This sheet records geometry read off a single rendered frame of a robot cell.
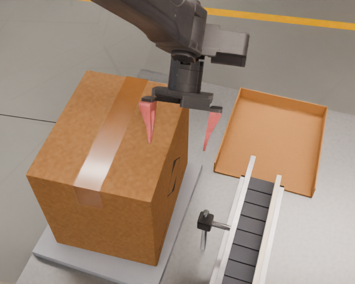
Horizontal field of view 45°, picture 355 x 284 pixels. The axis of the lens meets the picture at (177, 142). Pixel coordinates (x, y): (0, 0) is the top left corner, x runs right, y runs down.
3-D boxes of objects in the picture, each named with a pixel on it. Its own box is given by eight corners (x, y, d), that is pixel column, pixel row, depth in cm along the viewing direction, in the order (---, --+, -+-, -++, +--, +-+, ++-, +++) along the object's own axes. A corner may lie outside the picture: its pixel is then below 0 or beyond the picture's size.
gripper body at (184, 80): (211, 107, 71) (216, 62, 70) (150, 98, 72) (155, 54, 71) (212, 103, 78) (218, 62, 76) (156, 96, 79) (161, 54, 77)
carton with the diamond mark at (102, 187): (156, 267, 95) (150, 202, 75) (56, 243, 99) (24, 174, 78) (187, 162, 114) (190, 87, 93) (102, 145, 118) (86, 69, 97)
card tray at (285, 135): (311, 198, 109) (315, 189, 106) (213, 171, 115) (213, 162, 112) (324, 115, 128) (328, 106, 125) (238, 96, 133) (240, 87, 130)
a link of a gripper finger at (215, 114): (215, 156, 73) (223, 101, 71) (173, 150, 73) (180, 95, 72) (217, 148, 79) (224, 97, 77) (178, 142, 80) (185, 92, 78)
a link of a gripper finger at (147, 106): (174, 150, 73) (181, 95, 71) (133, 144, 74) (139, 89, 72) (179, 143, 80) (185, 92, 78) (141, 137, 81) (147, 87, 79)
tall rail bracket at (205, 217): (225, 261, 99) (232, 226, 86) (194, 252, 100) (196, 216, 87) (228, 248, 101) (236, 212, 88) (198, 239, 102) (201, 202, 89)
